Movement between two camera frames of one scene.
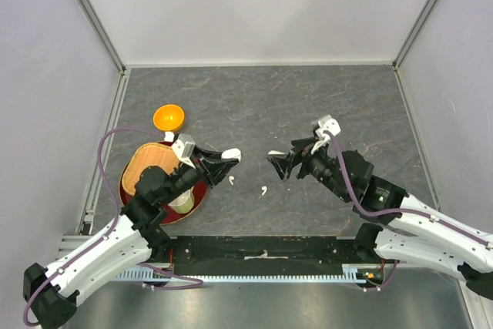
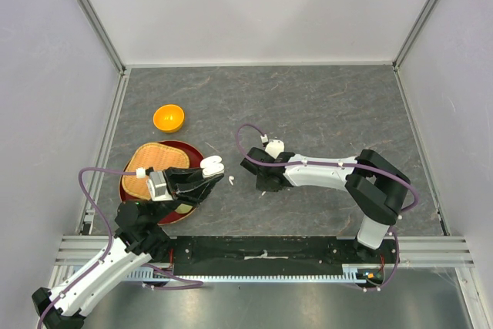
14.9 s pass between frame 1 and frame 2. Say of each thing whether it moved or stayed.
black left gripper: moved
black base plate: stayed
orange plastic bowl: stayed
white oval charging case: moved
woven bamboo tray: stayed
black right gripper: moved
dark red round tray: stayed
